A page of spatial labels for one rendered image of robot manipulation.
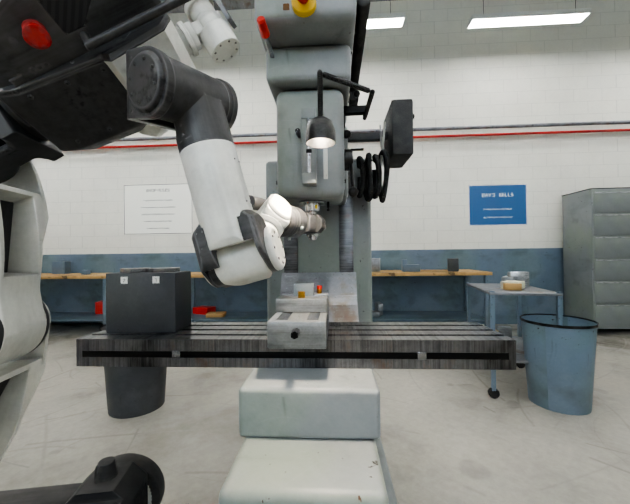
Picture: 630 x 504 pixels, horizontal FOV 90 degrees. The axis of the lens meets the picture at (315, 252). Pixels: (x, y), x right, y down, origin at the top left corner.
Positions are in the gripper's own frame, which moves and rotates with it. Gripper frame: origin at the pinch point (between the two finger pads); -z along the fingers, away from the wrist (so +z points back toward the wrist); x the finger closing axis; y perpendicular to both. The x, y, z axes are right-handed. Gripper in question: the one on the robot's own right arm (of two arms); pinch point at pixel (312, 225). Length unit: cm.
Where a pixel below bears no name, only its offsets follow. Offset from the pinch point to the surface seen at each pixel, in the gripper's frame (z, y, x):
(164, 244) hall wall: -262, -13, 431
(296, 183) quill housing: 9.9, -11.4, -0.2
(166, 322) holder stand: 23, 30, 39
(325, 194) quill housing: 5.6, -8.3, -7.3
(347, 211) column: -38.5, -9.7, 3.9
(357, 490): 32, 53, -26
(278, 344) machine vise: 21.5, 31.8, -1.7
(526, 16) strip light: -416, -311, -101
